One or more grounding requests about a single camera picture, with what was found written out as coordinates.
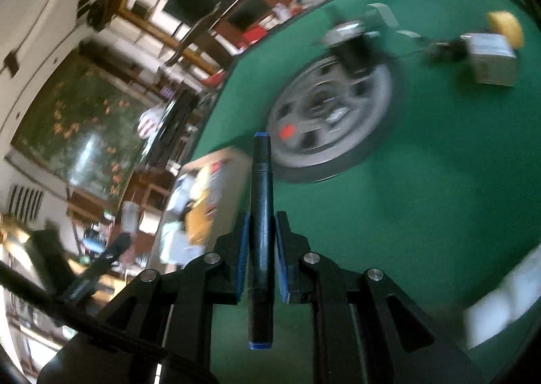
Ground black pen blue ends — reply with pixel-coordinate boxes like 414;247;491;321
249;132;275;350

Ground white pill bottle green label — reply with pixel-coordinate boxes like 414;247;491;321
463;246;540;349

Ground small white medicine box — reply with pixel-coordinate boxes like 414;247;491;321
460;33;519;87

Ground cardboard box tray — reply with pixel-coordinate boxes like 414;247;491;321
147;147;251;273

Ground large green floral painting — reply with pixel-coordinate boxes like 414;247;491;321
12;53;148;205

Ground round grey table control panel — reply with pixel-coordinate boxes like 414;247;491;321
266;54;403;183

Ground black side table white legs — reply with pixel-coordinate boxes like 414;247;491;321
137;91;199;169

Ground red white plastic bag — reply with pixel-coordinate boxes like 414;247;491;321
137;105;166;139

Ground black cylindrical motor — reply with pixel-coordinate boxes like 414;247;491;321
322;20;379;80

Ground wooden shelf unit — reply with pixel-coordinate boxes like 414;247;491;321
103;0;220;75

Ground wooden chair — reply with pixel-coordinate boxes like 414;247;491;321
163;2;233;75

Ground small black connector block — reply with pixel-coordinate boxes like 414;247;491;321
427;38;468;63

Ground yellow tape roll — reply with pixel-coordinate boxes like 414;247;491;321
487;10;524;50

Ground white and black motor cable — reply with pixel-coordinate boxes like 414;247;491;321
365;2;424;41

